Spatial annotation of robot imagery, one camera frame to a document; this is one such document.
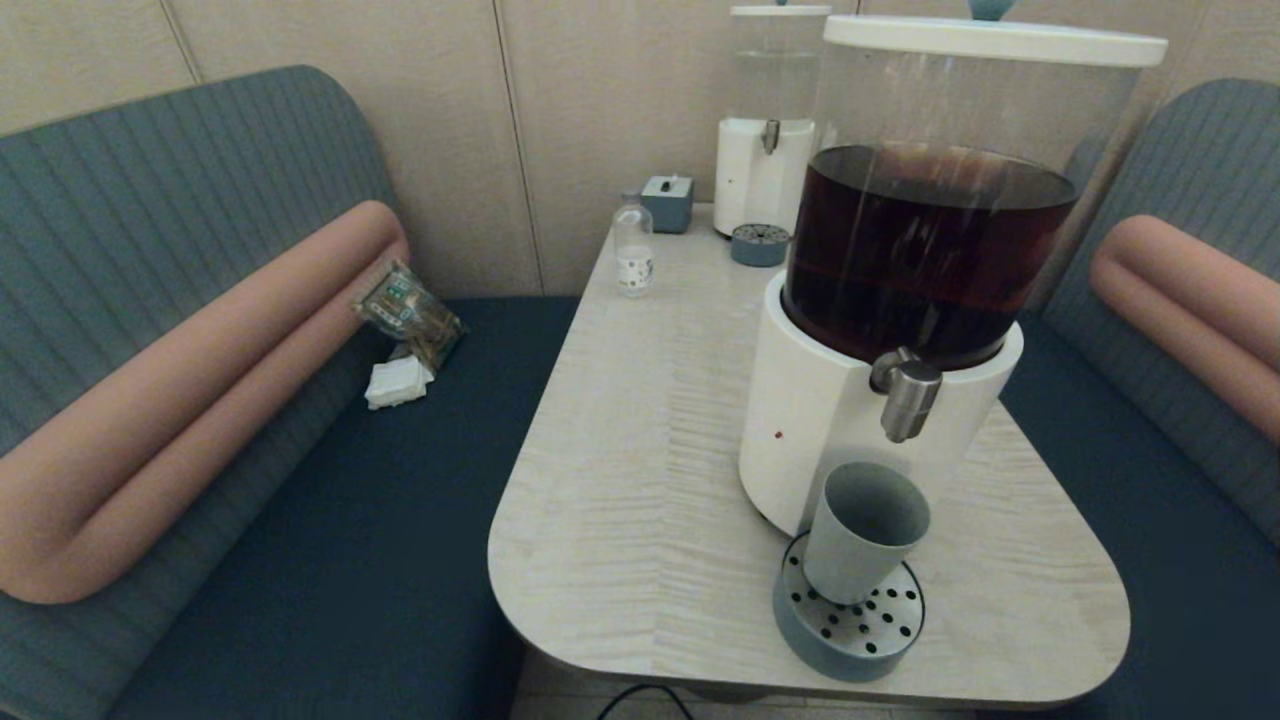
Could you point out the large steel dispenser tap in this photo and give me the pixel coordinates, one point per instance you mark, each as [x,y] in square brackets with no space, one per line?
[908,400]

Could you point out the grey-blue plastic cup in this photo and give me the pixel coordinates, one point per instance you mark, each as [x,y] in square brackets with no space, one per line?
[865,530]

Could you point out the small clear plastic bottle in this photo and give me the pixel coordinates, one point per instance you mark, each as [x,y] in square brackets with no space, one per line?
[633,260]

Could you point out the grey-blue square box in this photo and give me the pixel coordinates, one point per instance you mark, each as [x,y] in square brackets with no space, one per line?
[665,208]

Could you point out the small round perforated drip tray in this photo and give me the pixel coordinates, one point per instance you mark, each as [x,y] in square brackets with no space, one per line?
[759,248]

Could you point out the large tea beverage dispenser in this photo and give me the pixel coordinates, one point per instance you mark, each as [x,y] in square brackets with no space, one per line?
[820,400]

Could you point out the small water beverage dispenser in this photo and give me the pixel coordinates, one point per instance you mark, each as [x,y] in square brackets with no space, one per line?
[755,180]

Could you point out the clear snack packet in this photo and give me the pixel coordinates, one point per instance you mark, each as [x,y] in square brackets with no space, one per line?
[410,312]

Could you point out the white napkin stack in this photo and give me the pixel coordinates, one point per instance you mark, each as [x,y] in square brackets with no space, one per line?
[398,384]

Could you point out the small steel dispenser tap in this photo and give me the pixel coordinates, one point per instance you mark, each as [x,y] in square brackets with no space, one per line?
[770,137]

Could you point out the large round perforated drip tray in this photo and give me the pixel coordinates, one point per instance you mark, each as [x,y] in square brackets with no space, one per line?
[820,655]

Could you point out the dark blue sofa seat cushion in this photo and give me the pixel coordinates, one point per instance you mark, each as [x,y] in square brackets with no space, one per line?
[1180,600]
[350,560]

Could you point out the small white dispenser lid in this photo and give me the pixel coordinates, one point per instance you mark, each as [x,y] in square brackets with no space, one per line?
[780,10]

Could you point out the large white dispenser lid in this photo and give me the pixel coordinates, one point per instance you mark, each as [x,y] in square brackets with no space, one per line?
[990,38]

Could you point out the pink cylindrical sofa bolster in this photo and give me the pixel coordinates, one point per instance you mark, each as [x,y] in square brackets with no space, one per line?
[1180,290]
[150,420]

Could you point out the ribbed grey-blue sofa backrest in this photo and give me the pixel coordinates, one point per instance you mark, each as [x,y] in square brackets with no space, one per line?
[1200,170]
[150,200]

